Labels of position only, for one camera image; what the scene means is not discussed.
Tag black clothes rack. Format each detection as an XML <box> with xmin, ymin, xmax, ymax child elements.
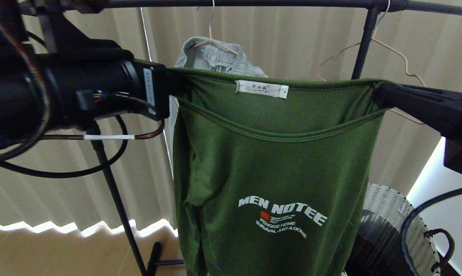
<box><xmin>18</xmin><ymin>0</ymin><xmax>462</xmax><ymax>276</ymax></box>

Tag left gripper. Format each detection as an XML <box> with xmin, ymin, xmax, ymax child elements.
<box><xmin>47</xmin><ymin>57</ymin><xmax>171</xmax><ymax>128</ymax></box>

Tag green garment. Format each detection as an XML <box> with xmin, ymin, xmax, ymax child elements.
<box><xmin>166</xmin><ymin>68</ymin><xmax>393</xmax><ymax>276</ymax></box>

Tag pale grey shorts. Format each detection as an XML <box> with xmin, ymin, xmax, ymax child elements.
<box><xmin>168</xmin><ymin>36</ymin><xmax>270</xmax><ymax>154</ymax></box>

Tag beige curtain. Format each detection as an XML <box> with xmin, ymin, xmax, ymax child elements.
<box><xmin>0</xmin><ymin>0</ymin><xmax>462</xmax><ymax>238</ymax></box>

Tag pink clothes hanger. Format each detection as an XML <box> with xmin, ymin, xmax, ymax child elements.
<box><xmin>316</xmin><ymin>0</ymin><xmax>427</xmax><ymax>125</ymax></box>
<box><xmin>193</xmin><ymin>0</ymin><xmax>239</xmax><ymax>56</ymax></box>

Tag white laundry basket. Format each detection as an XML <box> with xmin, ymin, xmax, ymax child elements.
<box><xmin>344</xmin><ymin>183</ymin><xmax>456</xmax><ymax>276</ymax></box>

